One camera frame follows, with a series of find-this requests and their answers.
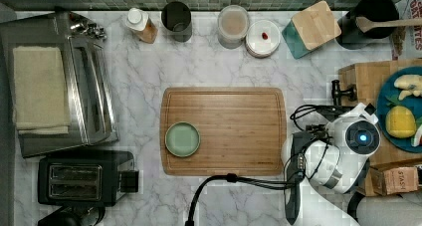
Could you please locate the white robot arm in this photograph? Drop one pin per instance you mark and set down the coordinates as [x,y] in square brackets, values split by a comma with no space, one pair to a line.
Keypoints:
[334,155]

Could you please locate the bamboo cutting board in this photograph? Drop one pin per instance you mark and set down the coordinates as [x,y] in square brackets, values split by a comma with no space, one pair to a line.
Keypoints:
[242,130]

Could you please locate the wooden drawer box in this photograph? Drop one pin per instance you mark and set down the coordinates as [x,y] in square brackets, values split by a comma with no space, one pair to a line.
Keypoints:
[368,79]

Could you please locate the clear jar with pasta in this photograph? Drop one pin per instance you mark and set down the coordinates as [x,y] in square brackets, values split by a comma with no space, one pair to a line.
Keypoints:
[233,24]

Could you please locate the oat bites snack bag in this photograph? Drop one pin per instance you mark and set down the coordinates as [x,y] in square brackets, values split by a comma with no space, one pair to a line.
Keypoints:
[406,42]

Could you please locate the white-capped spice bottle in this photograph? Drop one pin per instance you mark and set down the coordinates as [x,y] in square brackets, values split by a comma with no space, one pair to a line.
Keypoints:
[140,24]

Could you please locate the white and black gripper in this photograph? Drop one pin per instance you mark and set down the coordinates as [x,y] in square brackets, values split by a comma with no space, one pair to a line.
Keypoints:
[332,112]

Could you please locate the folded beige towel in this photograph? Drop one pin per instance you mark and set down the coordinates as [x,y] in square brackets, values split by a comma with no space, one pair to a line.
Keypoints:
[41,102]

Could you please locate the tea bag box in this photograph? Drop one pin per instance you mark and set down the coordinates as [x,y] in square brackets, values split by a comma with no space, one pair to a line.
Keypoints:
[394,180]

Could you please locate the dark grey cup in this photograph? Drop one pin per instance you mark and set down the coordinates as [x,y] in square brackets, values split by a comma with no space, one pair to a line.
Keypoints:
[177,20]

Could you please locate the black two-slot toaster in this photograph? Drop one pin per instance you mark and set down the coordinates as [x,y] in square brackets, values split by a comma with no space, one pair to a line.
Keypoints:
[86,177]

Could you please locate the black pot lid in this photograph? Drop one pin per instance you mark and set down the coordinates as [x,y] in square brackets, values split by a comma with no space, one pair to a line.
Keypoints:
[74,216]

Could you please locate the teal canister with wooden lid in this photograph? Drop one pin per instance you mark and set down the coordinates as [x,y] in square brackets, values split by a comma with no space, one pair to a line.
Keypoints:
[310,29]

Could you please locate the small green plate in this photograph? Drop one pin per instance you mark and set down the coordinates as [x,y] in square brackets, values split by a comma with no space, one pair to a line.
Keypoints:
[182,139]

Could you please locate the black drawer handle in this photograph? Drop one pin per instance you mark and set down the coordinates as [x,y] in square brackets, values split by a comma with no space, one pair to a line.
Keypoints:
[337,93]

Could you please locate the wooden spoon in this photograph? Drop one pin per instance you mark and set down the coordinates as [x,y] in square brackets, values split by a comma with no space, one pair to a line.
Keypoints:
[366,25]

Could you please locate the silver toaster oven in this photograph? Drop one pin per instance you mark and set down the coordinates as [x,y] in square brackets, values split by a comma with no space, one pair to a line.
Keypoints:
[81,42]

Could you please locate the pink lidded sugar bowl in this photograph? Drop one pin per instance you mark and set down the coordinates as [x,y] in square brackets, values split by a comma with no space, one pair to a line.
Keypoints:
[263,39]

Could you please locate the black utensil holder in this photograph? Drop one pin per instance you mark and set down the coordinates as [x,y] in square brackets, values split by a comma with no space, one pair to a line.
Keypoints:
[352,37]

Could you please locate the ginger root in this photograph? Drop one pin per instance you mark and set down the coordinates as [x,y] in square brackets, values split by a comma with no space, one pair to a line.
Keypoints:
[410,85]

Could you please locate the yellow lemon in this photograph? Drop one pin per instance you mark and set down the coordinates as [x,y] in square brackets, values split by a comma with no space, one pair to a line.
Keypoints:
[400,122]

